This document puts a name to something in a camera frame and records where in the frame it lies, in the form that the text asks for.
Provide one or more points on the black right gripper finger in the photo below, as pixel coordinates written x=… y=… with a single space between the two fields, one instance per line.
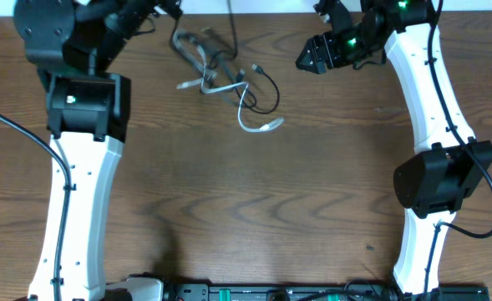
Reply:
x=315 y=66
x=316 y=50

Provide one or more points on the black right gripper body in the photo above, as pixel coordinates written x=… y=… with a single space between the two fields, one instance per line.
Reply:
x=352 y=46

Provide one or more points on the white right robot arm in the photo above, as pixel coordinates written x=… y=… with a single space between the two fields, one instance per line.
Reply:
x=448 y=161

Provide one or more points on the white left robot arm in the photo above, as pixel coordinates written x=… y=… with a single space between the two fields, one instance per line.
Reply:
x=72 y=45

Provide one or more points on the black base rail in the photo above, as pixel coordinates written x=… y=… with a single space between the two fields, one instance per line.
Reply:
x=304 y=292

